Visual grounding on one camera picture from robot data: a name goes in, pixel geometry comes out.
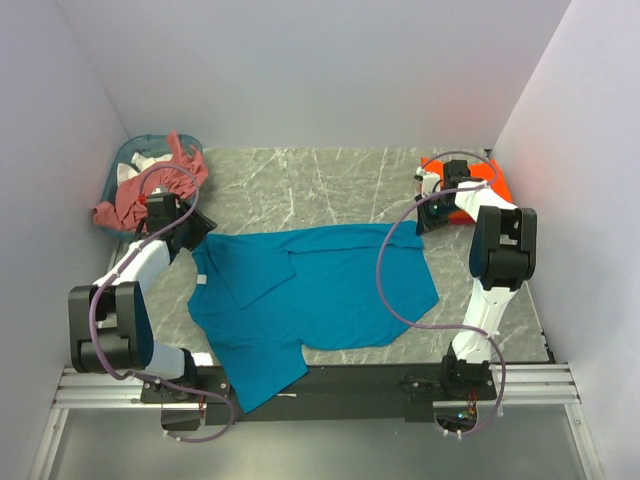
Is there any teal blue t shirt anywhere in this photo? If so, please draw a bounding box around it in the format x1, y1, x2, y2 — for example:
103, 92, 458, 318
188, 221, 439, 413

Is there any folded orange t shirt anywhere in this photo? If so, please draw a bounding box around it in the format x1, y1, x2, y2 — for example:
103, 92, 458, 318
419, 157, 513, 203

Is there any aluminium frame rail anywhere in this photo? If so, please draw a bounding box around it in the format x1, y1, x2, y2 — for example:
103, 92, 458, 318
434, 363, 582, 407

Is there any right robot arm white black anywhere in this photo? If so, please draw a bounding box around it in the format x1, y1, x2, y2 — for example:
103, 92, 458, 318
415, 158, 537, 399

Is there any white garment in basket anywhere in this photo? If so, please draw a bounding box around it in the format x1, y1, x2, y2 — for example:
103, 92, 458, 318
116, 152, 173, 186

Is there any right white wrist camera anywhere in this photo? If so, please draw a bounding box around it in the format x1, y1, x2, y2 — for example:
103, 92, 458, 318
414, 167, 442, 197

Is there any salmon pink t shirt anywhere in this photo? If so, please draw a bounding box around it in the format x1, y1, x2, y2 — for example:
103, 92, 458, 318
93, 131, 209, 232

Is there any black base beam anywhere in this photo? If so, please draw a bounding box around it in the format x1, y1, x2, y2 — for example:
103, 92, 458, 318
140, 360, 496, 431

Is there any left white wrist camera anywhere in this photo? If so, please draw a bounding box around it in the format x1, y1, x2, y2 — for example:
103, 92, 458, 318
138, 186, 170, 203

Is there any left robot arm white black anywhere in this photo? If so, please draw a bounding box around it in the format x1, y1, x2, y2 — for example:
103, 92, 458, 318
68, 192, 217, 402

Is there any teal plastic basket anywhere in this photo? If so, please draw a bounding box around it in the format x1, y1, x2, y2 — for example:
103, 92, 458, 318
99, 134, 203, 242

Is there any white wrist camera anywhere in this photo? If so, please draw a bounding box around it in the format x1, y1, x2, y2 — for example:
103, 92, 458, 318
138, 186, 170, 203
414, 167, 442, 197

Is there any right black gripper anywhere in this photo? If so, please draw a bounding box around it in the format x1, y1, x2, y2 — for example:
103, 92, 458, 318
415, 192, 461, 236

